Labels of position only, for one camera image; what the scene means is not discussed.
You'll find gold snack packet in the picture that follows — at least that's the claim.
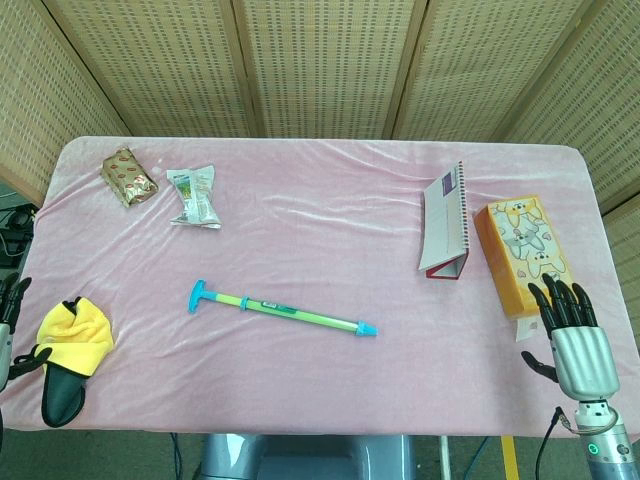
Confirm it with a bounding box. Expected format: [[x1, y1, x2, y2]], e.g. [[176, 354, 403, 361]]
[[101, 145, 160, 209]]

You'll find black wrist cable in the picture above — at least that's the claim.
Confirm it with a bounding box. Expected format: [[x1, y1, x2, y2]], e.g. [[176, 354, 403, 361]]
[[534, 407, 569, 480]]

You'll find yellow and black mitt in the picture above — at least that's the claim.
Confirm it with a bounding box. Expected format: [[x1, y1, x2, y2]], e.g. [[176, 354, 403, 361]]
[[35, 295, 115, 429]]

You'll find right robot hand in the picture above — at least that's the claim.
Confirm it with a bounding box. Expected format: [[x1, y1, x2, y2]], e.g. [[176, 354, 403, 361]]
[[520, 273, 621, 401]]

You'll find crumpled silver snack packet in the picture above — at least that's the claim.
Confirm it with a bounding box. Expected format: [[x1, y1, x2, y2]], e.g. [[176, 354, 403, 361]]
[[166, 163, 223, 231]]

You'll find bamboo folding screen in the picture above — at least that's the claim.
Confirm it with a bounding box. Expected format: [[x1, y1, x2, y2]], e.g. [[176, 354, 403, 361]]
[[0, 0, 640, 301]]

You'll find orange cartoon rabbit box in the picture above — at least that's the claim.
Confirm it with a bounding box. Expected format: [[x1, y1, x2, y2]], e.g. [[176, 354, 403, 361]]
[[473, 194, 575, 344]]

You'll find green and blue pump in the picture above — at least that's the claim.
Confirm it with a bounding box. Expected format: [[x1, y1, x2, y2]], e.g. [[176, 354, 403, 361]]
[[188, 279, 380, 342]]

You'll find red desk calendar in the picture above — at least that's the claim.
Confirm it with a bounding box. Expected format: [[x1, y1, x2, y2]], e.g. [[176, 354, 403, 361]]
[[417, 160, 472, 279]]

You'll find pink velvet tablecloth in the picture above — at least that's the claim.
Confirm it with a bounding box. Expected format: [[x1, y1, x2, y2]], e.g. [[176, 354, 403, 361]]
[[0, 135, 640, 437]]

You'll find black cables and equipment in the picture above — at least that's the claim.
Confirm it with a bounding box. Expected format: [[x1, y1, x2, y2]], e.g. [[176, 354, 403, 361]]
[[0, 199, 37, 269]]

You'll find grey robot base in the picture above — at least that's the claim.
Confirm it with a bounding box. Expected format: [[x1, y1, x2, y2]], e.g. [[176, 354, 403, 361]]
[[197, 433, 416, 480]]

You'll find blue floor cable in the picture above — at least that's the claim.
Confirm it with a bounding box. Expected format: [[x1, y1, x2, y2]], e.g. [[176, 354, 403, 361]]
[[168, 432, 184, 480]]

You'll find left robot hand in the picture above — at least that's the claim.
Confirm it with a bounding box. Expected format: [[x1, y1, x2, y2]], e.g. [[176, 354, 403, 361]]
[[0, 276, 54, 396]]

